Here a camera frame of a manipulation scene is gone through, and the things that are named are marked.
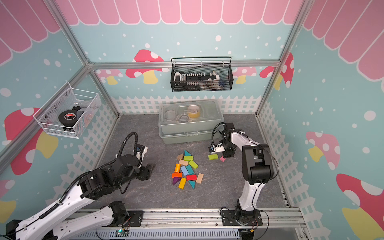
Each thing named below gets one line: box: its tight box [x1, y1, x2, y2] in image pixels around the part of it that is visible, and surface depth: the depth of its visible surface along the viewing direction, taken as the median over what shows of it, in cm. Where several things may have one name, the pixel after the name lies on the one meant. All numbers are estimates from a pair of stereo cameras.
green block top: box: [184, 155, 194, 162], surface depth 96 cm
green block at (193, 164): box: [188, 160, 199, 169], surface depth 94 cm
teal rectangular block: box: [186, 165, 194, 175], surface depth 91 cm
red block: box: [186, 174, 197, 181], surface depth 89 cm
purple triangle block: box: [172, 177, 182, 186], surface depth 87 cm
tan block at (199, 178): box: [196, 173, 204, 184], surface depth 89 cm
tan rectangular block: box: [178, 159, 189, 166], surface depth 95 cm
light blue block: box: [180, 165, 189, 176], surface depth 91 cm
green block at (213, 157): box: [208, 154, 219, 161], surface depth 96 cm
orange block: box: [171, 172, 183, 179], surface depth 89 cm
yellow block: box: [178, 177, 187, 190], surface depth 87 cm
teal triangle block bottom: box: [188, 180, 196, 190], surface depth 85 cm
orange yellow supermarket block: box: [174, 163, 181, 173], surface depth 93 cm
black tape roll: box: [58, 110, 78, 126], surface depth 71 cm
